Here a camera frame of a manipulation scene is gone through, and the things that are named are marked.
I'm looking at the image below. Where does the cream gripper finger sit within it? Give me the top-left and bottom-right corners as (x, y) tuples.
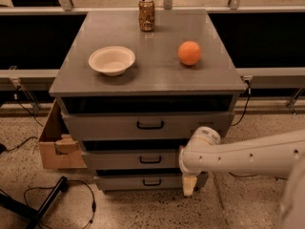
(182, 175), (197, 198)

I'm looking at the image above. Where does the grey drawer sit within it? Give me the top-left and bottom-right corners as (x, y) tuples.
(63, 112), (234, 141)
(82, 148), (180, 170)
(93, 171), (210, 193)

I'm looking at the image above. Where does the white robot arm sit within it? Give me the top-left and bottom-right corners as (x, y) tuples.
(179, 127), (305, 229)

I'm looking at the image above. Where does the grey bottom drawer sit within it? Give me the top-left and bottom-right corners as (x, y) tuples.
(93, 171), (210, 193)

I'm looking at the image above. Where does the grey top drawer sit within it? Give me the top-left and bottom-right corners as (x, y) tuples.
(63, 112), (234, 141)

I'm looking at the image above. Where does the grey drawer cabinet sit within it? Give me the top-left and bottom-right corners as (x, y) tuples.
(49, 9), (248, 193)

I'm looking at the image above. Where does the orange fruit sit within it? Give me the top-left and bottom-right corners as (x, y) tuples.
(178, 41), (201, 66)

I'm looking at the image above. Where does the cardboard box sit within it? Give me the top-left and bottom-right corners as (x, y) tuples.
(38, 101), (86, 169)

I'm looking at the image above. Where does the white paper bowl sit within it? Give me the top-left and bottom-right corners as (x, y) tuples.
(89, 46), (135, 76)

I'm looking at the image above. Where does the black stand leg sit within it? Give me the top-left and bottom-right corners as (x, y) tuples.
(0, 176), (68, 229)

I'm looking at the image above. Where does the gold soda can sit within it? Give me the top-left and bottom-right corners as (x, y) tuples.
(138, 0), (155, 31)

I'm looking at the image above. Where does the black cable right floor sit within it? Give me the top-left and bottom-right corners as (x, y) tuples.
(228, 172), (289, 181)

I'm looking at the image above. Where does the black cable floor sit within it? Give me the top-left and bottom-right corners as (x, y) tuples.
(228, 172), (289, 181)
(23, 179), (97, 229)

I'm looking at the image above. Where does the black cable left floor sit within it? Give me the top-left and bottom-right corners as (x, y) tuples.
(23, 179), (97, 229)

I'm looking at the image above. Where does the black cable behind cabinet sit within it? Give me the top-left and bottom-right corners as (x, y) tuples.
(230, 79), (252, 128)

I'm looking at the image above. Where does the metal railing frame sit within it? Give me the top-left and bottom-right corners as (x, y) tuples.
(0, 0), (305, 115)

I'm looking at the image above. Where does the black cable left wall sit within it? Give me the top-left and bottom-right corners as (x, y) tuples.
(0, 85), (45, 154)

